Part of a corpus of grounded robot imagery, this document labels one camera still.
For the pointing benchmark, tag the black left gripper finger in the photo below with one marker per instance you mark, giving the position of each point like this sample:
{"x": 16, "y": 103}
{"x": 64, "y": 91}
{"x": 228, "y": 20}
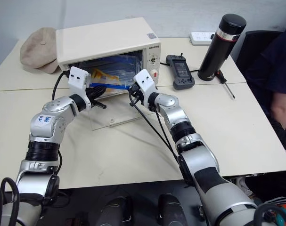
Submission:
{"x": 100, "y": 90}
{"x": 100, "y": 105}

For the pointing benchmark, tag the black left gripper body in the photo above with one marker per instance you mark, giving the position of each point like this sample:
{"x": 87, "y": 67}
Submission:
{"x": 90, "y": 93}

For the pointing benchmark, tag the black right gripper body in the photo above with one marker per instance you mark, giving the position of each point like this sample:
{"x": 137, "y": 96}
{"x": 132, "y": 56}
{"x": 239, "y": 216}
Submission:
{"x": 138, "y": 93}

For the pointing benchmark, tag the clear blue-rimmed food container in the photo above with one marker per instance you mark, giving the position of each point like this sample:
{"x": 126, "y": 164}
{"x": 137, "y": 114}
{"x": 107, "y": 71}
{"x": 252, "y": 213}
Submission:
{"x": 119, "y": 70}

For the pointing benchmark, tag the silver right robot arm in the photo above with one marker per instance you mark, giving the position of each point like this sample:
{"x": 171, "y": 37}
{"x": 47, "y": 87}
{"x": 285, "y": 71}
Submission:
{"x": 200, "y": 162}

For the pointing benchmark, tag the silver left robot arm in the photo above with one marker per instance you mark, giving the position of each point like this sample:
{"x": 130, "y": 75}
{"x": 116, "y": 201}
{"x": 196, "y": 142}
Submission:
{"x": 47, "y": 128}

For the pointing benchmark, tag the glass toaster oven door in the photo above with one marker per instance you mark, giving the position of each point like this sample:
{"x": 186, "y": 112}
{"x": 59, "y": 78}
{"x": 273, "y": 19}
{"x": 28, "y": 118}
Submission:
{"x": 119, "y": 110}

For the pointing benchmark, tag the pink oven knob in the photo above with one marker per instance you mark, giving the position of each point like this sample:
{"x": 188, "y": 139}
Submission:
{"x": 154, "y": 73}

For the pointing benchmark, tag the cream toaster oven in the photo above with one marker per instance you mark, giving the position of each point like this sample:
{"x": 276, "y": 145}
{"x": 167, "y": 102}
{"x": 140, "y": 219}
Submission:
{"x": 102, "y": 40}

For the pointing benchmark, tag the black handheld controller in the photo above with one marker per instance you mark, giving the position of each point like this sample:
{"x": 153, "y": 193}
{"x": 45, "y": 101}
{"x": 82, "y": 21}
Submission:
{"x": 181, "y": 73}

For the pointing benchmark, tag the white handwritten sticker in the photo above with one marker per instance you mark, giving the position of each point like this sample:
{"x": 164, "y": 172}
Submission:
{"x": 45, "y": 119}

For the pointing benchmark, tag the beige cap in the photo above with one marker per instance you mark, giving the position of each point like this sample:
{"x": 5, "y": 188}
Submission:
{"x": 38, "y": 50}

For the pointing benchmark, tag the white power strip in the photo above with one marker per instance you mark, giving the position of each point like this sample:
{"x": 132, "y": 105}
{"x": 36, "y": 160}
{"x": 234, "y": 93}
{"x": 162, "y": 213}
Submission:
{"x": 200, "y": 37}

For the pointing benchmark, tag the black thermos bottle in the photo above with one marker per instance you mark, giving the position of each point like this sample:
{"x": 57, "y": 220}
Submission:
{"x": 219, "y": 44}

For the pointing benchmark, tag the dark rounded shape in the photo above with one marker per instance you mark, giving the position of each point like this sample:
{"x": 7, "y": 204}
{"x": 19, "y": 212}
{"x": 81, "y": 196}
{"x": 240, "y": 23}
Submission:
{"x": 114, "y": 212}
{"x": 172, "y": 210}

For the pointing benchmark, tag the black chair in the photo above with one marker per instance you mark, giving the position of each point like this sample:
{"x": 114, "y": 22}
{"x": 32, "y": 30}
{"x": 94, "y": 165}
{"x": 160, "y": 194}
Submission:
{"x": 251, "y": 44}

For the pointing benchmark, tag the person in dark clothes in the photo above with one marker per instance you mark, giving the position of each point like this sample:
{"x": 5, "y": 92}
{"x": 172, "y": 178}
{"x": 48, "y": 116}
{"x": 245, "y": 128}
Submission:
{"x": 274, "y": 70}

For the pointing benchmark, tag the white shoe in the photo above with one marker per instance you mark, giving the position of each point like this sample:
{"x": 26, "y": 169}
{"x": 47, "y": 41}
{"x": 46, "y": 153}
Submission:
{"x": 244, "y": 184}

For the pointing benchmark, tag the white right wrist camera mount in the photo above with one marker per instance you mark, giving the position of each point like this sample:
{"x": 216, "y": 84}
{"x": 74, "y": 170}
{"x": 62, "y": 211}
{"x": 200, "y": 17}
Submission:
{"x": 145, "y": 81}

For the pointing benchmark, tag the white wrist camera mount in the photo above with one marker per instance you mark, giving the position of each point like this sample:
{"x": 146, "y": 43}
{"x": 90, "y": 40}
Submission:
{"x": 78, "y": 78}
{"x": 145, "y": 81}

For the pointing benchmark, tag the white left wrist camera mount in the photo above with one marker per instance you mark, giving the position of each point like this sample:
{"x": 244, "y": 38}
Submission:
{"x": 78, "y": 78}

